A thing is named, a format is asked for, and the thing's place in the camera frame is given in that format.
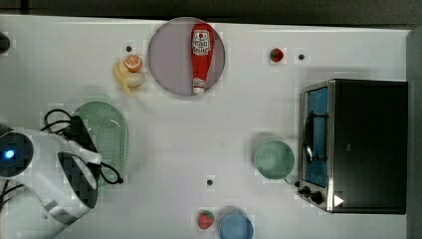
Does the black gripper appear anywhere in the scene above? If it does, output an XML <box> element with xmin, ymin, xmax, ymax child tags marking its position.
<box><xmin>63</xmin><ymin>116</ymin><xmax>98</xmax><ymax>152</ymax></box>

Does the green plastic strainer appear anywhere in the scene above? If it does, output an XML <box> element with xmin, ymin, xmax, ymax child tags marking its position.
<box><xmin>74</xmin><ymin>102</ymin><xmax>128</xmax><ymax>184</ymax></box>

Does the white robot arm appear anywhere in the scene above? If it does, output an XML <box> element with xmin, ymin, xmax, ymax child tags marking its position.
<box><xmin>1</xmin><ymin>117</ymin><xmax>102</xmax><ymax>239</ymax></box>

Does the orange half toy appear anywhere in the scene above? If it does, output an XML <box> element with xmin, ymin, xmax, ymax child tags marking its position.
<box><xmin>123</xmin><ymin>55</ymin><xmax>142</xmax><ymax>73</ymax></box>

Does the black cylinder cup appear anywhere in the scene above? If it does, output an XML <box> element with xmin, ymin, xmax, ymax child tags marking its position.
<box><xmin>0</xmin><ymin>33</ymin><xmax>10</xmax><ymax>54</ymax></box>

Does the red ketchup bottle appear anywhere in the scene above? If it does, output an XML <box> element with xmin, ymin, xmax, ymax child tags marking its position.
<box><xmin>191</xmin><ymin>23</ymin><xmax>215</xmax><ymax>95</ymax></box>

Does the blue cup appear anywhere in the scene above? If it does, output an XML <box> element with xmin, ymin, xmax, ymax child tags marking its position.
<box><xmin>219</xmin><ymin>213</ymin><xmax>254</xmax><ymax>239</ymax></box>

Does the green cup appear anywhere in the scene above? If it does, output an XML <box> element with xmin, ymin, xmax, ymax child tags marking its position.
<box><xmin>253</xmin><ymin>139</ymin><xmax>296</xmax><ymax>183</ymax></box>

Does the small red strawberry toy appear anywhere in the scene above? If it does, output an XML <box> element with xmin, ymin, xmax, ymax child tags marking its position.
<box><xmin>270</xmin><ymin>48</ymin><xmax>284</xmax><ymax>63</ymax></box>

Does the black toaster oven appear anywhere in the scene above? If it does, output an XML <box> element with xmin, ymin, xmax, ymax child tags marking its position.
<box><xmin>296</xmin><ymin>79</ymin><xmax>408</xmax><ymax>214</ymax></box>

